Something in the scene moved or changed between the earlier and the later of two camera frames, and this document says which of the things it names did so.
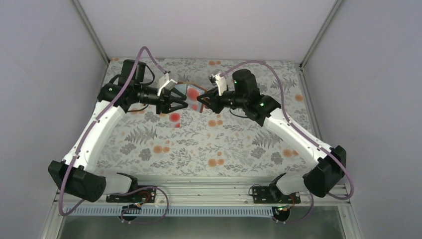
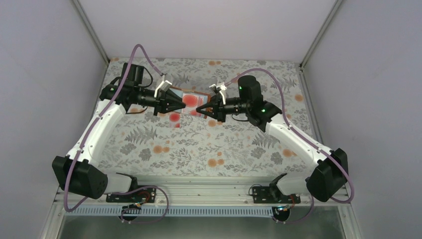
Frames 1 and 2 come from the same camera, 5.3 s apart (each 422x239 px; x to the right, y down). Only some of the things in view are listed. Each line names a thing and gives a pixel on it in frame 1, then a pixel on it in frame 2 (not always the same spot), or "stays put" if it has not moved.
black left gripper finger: [183, 104] stays put
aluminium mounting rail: [178, 190] stays put
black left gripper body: [165, 101] stays put
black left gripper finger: [177, 92] to [171, 96]
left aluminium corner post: [82, 17] stays put
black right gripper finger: [211, 106] to [207, 114]
